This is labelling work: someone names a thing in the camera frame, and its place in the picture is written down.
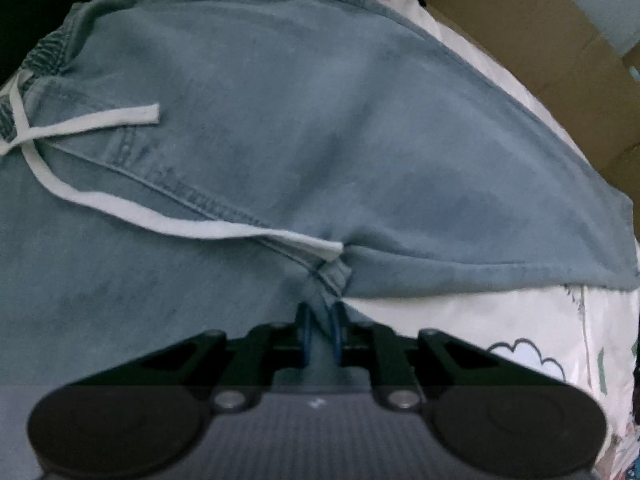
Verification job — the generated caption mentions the pale grey padded panel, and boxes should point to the pale grey padded panel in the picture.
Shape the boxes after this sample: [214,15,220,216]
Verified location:
[527,0,640,61]

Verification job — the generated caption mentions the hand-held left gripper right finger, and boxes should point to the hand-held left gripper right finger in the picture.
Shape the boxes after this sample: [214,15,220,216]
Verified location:
[327,302,571,409]

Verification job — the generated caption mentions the blue denim pants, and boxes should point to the blue denim pants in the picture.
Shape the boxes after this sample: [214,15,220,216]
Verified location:
[0,0,640,396]

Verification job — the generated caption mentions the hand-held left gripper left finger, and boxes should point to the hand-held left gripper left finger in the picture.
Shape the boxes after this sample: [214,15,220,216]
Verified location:
[65,302,317,409]

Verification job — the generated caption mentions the cream bear printed bedsheet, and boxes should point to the cream bear printed bedsheet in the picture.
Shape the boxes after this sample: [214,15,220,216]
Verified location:
[150,0,640,480]

